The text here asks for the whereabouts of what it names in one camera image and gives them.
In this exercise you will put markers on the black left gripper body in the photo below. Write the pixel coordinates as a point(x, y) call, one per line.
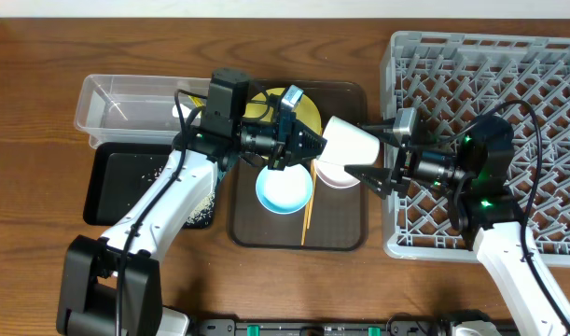
point(288, 141)

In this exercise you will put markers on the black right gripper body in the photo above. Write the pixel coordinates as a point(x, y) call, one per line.
point(401, 164)

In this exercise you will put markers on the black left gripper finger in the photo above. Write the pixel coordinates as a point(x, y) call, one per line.
point(297, 155)
point(303, 135)

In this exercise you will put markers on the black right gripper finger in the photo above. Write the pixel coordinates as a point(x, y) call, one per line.
point(377, 179)
point(382, 130)

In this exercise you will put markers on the pink bowl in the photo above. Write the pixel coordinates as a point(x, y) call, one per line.
point(334, 176)

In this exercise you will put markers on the pale green cup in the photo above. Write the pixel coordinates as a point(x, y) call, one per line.
point(348, 144)

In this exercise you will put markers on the light blue bowl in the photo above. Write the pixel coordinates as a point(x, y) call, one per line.
point(284, 192)

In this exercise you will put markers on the yellow round plate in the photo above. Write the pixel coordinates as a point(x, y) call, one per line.
point(307, 112)

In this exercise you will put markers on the white tissue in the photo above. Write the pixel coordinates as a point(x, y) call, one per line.
point(181, 110)

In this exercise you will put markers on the rice grains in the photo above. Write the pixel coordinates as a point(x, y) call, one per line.
point(203, 210)

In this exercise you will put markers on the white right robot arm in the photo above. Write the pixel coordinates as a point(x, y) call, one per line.
point(482, 208)

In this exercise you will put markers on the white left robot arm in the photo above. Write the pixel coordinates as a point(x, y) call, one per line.
point(111, 285)

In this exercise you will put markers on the grey dishwasher rack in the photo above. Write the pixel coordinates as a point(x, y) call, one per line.
point(450, 78)

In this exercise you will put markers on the black waste tray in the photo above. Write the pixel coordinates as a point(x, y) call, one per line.
point(121, 174)

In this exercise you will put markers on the clear plastic waste bin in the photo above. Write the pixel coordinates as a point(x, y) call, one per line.
point(132, 108)

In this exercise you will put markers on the dark brown serving tray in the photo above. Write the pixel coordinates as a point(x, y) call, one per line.
point(339, 220)

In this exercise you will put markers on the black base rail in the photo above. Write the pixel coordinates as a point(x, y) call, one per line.
point(467, 323)

